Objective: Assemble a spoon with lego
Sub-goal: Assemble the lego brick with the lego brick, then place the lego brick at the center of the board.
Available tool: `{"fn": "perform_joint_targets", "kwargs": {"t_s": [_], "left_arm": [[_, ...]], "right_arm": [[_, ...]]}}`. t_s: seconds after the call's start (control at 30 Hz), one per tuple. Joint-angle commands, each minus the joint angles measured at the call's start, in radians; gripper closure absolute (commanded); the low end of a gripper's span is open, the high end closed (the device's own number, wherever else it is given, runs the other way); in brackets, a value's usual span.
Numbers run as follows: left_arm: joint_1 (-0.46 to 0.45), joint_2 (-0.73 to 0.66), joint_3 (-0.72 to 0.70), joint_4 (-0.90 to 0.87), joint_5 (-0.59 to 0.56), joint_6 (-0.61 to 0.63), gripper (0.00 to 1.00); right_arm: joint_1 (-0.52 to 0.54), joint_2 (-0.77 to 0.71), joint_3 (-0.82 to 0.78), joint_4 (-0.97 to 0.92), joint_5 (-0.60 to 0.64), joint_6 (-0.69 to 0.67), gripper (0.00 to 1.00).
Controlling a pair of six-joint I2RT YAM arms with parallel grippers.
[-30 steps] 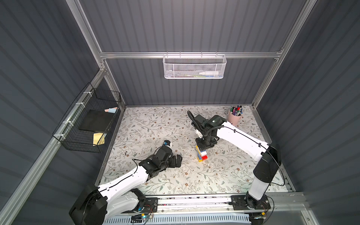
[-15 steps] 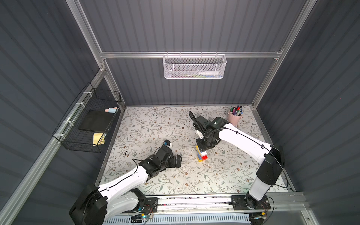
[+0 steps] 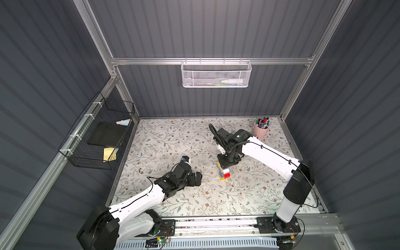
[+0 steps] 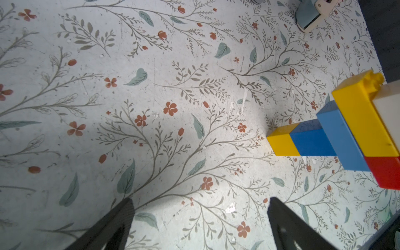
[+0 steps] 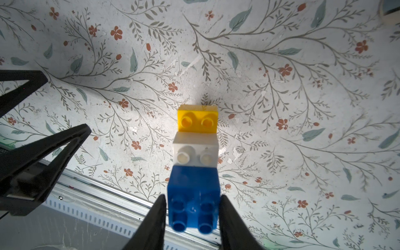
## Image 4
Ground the long light blue lego brick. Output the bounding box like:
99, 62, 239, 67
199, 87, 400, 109
317, 101, 370, 171

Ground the red lego brick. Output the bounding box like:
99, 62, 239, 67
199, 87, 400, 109
364, 157, 400, 191

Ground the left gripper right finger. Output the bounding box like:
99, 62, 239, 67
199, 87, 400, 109
267, 197, 335, 250

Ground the small dark blue lego brick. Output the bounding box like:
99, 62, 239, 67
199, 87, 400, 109
290, 119, 336, 156

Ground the white lego brick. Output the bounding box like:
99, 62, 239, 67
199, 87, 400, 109
373, 80, 400, 151

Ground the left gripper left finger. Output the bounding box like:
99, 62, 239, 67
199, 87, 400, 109
66, 198, 134, 250

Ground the small yellow lego brick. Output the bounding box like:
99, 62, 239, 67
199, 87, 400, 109
267, 123, 301, 156

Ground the yellow long lego brick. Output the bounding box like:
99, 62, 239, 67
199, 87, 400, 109
332, 70, 400, 157

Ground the floral table mat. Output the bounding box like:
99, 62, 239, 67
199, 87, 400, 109
1, 1, 400, 250

